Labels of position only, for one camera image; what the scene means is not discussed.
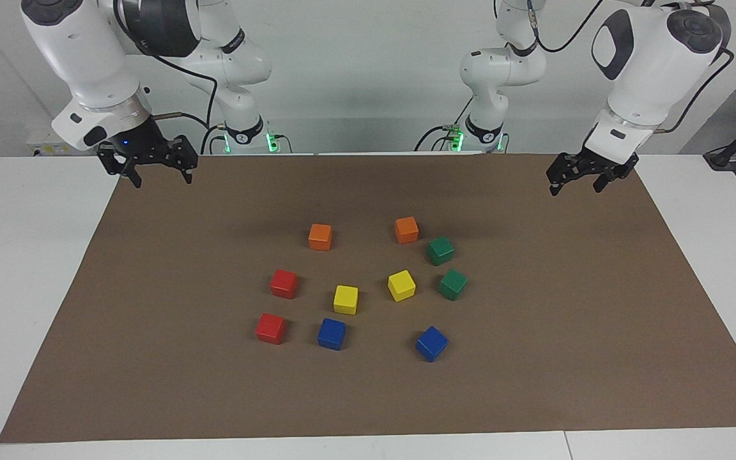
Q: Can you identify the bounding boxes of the green wooden cube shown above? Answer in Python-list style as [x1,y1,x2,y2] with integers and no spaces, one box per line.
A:
[426,236,456,266]
[438,268,469,302]

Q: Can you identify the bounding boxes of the red wooden cube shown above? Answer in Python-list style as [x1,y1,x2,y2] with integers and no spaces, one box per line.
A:
[255,312,287,345]
[270,269,299,300]

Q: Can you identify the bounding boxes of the white power strip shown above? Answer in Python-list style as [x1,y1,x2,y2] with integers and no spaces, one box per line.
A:
[26,126,81,156]

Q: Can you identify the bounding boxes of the orange wooden cube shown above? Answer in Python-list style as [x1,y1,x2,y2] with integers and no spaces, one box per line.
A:
[394,217,420,245]
[308,223,333,251]

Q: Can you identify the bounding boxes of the yellow wooden cube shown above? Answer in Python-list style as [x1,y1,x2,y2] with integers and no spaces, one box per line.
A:
[333,285,359,315]
[387,270,417,302]

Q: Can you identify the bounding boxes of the blue wooden cube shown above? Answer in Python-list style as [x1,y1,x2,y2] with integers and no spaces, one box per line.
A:
[415,326,449,363]
[317,318,347,351]

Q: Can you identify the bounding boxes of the brown table mat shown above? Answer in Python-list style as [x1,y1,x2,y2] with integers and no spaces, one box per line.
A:
[0,153,736,443]

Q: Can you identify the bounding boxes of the black base cable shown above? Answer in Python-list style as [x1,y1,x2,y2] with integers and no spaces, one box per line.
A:
[200,125,228,155]
[414,96,475,152]

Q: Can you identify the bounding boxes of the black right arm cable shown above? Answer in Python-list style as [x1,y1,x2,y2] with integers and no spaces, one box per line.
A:
[112,0,219,128]

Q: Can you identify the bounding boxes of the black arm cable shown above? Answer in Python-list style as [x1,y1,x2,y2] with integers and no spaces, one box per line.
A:
[526,0,735,134]
[112,0,219,128]

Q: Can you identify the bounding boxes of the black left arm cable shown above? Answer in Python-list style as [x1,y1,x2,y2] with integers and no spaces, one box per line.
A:
[526,0,735,134]

